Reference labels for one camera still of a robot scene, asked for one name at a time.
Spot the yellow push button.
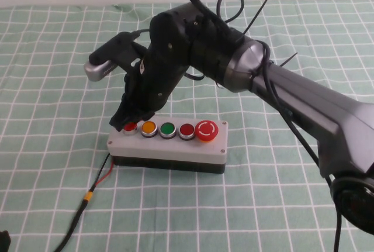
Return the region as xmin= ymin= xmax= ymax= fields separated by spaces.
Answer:
xmin=140 ymin=120 xmax=158 ymax=139

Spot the thin black wire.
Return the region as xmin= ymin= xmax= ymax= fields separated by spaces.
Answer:
xmin=89 ymin=153 xmax=109 ymax=194

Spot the long black arm cable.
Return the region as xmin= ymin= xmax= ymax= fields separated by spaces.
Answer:
xmin=261 ymin=41 xmax=343 ymax=252

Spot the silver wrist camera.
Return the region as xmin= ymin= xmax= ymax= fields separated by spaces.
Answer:
xmin=84 ymin=58 xmax=118 ymax=82

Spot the looped black cable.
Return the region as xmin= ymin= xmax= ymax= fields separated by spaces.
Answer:
xmin=217 ymin=0 xmax=245 ymax=25

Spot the small bright red push button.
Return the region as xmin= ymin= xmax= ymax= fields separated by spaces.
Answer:
xmin=122 ymin=122 xmax=138 ymax=136

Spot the red emergency stop button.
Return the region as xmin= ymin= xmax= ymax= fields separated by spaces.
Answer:
xmin=195 ymin=119 xmax=219 ymax=143

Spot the green white checked tablecloth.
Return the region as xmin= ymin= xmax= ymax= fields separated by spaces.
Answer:
xmin=0 ymin=0 xmax=374 ymax=252

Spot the thin red wire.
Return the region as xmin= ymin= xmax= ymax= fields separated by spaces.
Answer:
xmin=91 ymin=160 xmax=115 ymax=195

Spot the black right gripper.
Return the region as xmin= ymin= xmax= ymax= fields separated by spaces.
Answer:
xmin=109 ymin=8 xmax=194 ymax=133

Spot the long black zip tie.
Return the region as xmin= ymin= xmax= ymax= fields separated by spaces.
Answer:
xmin=243 ymin=0 xmax=273 ymax=35

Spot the green push button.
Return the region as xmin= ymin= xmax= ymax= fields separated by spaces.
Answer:
xmin=159 ymin=122 xmax=177 ymax=141

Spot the black sleeved power cable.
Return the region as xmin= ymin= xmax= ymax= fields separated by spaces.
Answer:
xmin=53 ymin=201 xmax=88 ymax=252

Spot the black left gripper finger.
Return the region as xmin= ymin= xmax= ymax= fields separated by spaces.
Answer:
xmin=0 ymin=230 xmax=12 ymax=252

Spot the grey black button box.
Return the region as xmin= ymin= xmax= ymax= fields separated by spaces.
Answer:
xmin=106 ymin=119 xmax=228 ymax=175

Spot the short black zip tie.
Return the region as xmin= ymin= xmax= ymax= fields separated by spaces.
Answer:
xmin=279 ymin=52 xmax=299 ymax=67

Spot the dark red push button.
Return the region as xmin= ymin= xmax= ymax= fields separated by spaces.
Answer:
xmin=178 ymin=123 xmax=196 ymax=141

